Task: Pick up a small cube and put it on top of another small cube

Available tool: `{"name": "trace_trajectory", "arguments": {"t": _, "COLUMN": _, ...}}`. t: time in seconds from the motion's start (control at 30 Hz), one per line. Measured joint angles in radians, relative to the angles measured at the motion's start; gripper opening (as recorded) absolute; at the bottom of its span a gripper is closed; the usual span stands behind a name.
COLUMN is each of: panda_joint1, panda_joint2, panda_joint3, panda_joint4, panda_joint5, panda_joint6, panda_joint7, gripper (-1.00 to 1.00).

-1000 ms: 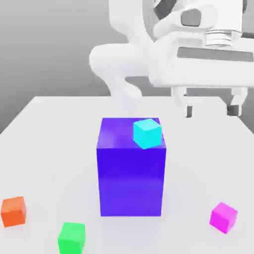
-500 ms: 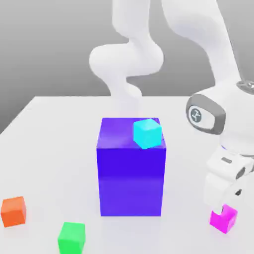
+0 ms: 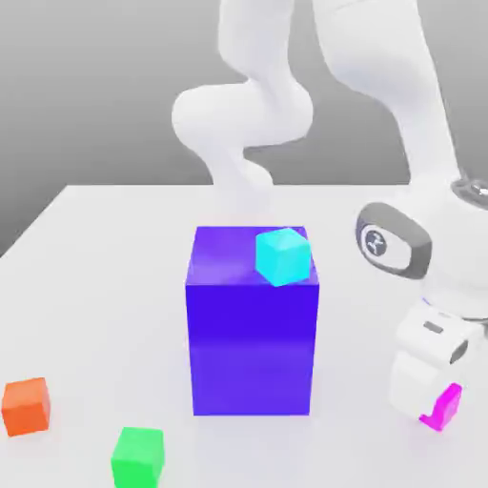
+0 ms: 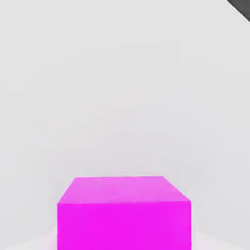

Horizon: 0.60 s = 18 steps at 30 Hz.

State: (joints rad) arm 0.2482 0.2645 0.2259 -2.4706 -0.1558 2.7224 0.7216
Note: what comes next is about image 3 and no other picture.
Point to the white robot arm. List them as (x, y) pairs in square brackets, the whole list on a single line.
[(244, 114)]

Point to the small green cube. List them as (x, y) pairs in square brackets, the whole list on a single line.
[(138, 457)]

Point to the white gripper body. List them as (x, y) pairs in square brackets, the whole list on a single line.
[(413, 385)]

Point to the large blue box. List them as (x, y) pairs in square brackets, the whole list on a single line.
[(249, 343)]

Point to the small orange cube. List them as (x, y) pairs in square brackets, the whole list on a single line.
[(26, 408)]

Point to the small cyan cube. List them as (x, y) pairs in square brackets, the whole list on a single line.
[(283, 259)]

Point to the small magenta cube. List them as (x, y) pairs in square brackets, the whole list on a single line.
[(448, 408)]

